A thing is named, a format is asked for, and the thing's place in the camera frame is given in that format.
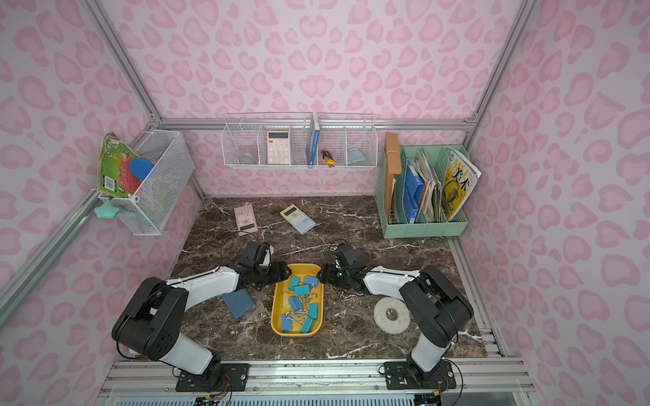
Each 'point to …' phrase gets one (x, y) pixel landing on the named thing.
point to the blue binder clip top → (286, 324)
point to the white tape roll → (392, 315)
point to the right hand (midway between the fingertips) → (323, 276)
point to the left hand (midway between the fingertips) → (283, 272)
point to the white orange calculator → (278, 147)
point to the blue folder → (414, 192)
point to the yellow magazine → (460, 181)
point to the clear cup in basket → (248, 155)
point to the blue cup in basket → (355, 155)
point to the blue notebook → (239, 303)
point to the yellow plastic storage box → (303, 325)
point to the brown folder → (393, 167)
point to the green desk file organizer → (430, 161)
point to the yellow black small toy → (327, 158)
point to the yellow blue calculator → (298, 218)
